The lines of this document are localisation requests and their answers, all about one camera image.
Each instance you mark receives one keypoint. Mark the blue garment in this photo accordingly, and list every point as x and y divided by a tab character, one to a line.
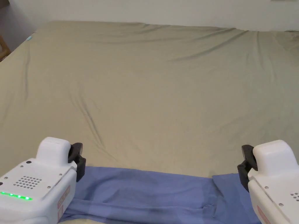
149	193

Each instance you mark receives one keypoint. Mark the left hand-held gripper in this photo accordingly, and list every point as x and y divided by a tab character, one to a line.
42	184

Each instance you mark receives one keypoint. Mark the bed with beige sheet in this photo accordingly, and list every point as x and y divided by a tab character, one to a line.
149	98

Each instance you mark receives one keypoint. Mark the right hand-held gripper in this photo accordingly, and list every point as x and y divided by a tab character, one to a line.
273	172

